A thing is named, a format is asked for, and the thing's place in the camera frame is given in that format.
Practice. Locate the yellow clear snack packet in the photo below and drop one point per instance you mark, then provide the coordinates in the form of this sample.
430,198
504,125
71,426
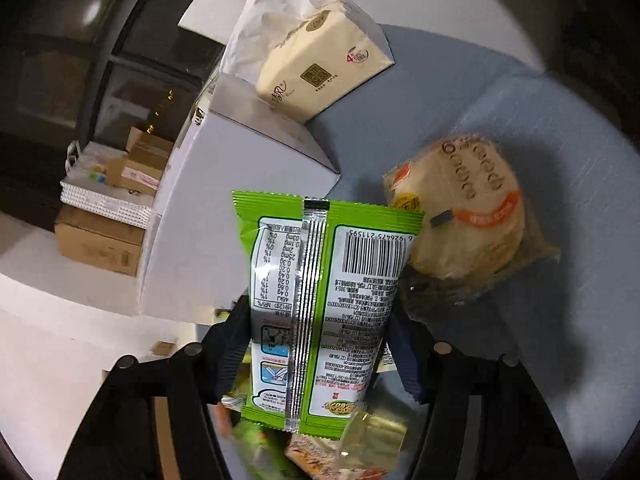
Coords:
375,430

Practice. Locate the small open cardboard box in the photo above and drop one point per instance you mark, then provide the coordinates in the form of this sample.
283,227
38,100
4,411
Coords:
142,160

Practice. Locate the round rice cracker packet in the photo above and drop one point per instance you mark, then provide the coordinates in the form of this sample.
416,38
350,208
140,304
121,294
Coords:
465,210

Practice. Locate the green barcode snack packet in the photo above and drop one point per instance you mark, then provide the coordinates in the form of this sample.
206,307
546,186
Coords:
350,310

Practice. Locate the orange snack packet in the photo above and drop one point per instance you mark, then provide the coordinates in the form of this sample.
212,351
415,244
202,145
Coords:
320,460

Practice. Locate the white cardboard box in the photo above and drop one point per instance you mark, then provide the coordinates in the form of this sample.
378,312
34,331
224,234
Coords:
240,160

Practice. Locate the dark framed window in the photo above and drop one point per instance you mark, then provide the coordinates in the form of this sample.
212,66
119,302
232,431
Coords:
100,60

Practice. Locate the large brown cardboard box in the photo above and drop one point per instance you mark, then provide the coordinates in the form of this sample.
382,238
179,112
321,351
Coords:
95,245

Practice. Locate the bright green snack packet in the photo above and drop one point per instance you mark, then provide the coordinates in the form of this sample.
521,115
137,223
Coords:
250,440

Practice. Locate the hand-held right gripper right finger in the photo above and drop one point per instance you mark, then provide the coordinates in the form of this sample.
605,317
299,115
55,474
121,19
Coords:
405,360

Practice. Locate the cream tissue pack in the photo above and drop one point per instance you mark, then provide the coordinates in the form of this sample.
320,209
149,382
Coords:
320,55

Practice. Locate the dotted white paper bag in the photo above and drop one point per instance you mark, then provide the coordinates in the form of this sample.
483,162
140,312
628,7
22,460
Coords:
100,195

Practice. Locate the blue table cloth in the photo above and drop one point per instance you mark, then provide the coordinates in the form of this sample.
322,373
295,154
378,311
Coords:
500,110

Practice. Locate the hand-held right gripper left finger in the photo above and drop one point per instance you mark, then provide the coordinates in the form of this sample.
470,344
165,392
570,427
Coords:
230,360

